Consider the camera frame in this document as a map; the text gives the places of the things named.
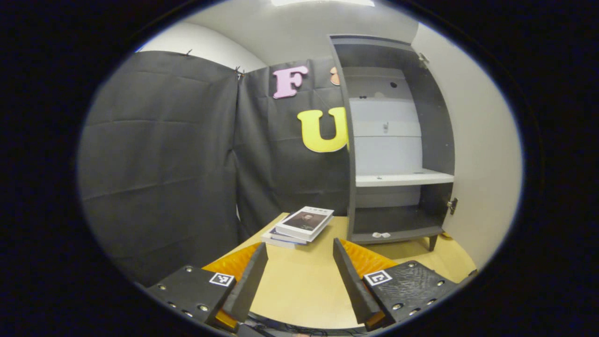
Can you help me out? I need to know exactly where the large ceiling light panel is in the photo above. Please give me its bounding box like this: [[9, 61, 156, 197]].
[[271, 0, 375, 7]]

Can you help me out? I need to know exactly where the plain white book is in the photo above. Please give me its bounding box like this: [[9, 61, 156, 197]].
[[261, 230, 305, 249]]

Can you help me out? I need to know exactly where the black backdrop cloth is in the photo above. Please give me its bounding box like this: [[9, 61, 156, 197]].
[[77, 51, 351, 286]]

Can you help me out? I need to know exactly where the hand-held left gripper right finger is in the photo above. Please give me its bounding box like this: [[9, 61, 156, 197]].
[[333, 238, 461, 330]]

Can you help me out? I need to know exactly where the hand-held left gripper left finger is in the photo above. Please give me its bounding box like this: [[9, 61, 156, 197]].
[[145, 242, 269, 334]]

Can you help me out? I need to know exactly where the dark blue book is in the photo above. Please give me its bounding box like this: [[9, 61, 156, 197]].
[[268, 227, 309, 245]]

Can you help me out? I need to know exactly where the dark grey cabinet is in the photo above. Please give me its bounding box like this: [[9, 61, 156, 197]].
[[329, 34, 457, 252]]

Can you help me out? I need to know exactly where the white book portrait cover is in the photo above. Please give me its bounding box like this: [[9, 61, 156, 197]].
[[275, 206, 335, 242]]

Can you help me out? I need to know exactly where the grey cabinet door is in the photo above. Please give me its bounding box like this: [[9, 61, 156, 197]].
[[412, 22, 523, 270]]

